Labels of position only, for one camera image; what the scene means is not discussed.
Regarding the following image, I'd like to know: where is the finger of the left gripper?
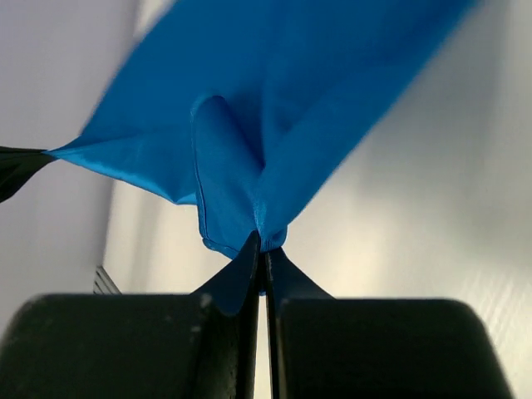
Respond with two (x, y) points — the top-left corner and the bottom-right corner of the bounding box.
(0, 146), (57, 202)

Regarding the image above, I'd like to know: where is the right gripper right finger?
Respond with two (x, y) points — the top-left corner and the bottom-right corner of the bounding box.
(264, 249), (512, 398)

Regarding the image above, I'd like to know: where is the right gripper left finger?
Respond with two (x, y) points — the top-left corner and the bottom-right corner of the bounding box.
(1, 233), (260, 398)

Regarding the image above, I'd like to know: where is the blue satin napkin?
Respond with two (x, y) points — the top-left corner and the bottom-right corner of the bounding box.
(41, 0), (485, 295)

